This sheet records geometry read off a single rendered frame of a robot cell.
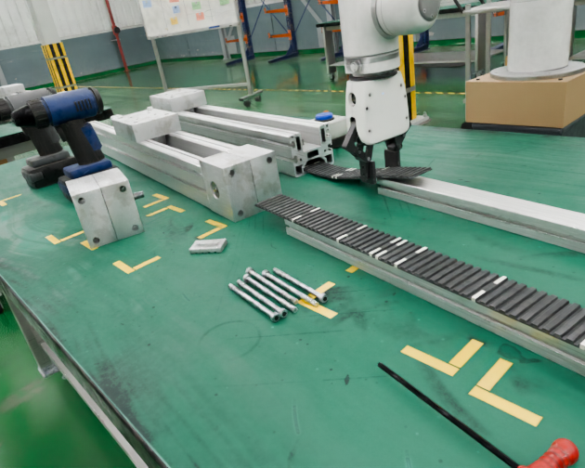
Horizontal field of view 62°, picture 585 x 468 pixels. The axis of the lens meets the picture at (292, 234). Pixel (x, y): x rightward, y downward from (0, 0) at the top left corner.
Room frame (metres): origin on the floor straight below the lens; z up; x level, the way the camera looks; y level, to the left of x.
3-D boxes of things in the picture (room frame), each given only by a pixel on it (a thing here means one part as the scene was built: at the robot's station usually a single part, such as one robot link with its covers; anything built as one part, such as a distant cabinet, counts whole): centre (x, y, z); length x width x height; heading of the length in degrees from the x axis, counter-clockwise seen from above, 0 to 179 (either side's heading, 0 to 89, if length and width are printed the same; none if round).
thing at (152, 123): (1.19, 0.30, 0.87); 0.16 x 0.11 x 0.07; 31
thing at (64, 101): (1.04, 0.44, 0.89); 0.20 x 0.08 x 0.22; 124
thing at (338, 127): (1.11, -0.11, 0.81); 0.10 x 0.08 x 0.06; 121
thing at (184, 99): (1.50, 0.27, 0.87); 0.16 x 0.11 x 0.07; 31
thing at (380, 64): (0.78, -0.16, 0.99); 0.09 x 0.08 x 0.03; 121
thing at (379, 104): (0.78, -0.17, 0.93); 0.10 x 0.07 x 0.11; 121
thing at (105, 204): (0.80, 0.30, 0.83); 0.11 x 0.10 x 0.10; 114
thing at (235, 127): (1.29, 0.14, 0.82); 0.80 x 0.10 x 0.09; 31
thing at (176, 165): (1.19, 0.30, 0.82); 0.80 x 0.10 x 0.09; 31
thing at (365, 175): (0.76, -0.13, 0.83); 0.03 x 0.03 x 0.07; 31
